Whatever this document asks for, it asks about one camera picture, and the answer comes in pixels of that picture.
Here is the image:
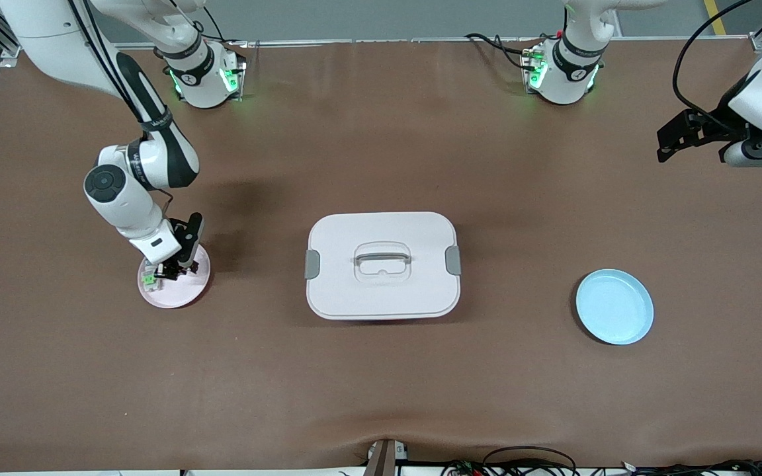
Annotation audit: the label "pink round plate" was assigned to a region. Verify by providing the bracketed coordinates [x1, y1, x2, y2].
[138, 241, 211, 309]

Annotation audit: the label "light blue round plate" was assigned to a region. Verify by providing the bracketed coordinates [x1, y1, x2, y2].
[575, 268, 655, 346]

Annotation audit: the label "white box lid grey clips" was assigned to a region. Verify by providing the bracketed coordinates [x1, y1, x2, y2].
[304, 212, 462, 321]

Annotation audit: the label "brown table mat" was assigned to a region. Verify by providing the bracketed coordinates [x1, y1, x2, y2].
[0, 38, 762, 473]

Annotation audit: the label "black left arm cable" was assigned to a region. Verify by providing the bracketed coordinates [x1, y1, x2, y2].
[672, 0, 762, 133]

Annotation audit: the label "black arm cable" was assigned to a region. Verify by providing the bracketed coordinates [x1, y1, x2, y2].
[67, 0, 177, 199]
[672, 0, 762, 133]

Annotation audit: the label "black base cable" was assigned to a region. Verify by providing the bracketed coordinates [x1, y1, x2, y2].
[464, 32, 535, 70]

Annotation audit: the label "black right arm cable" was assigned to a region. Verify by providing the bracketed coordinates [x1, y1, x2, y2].
[67, 0, 177, 199]

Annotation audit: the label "grey metal bracket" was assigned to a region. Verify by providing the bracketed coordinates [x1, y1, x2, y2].
[364, 438, 409, 476]

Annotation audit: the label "black cable bundle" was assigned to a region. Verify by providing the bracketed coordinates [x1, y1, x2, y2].
[622, 458, 762, 476]

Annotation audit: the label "black looped cable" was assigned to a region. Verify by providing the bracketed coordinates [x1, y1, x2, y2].
[482, 446, 578, 476]

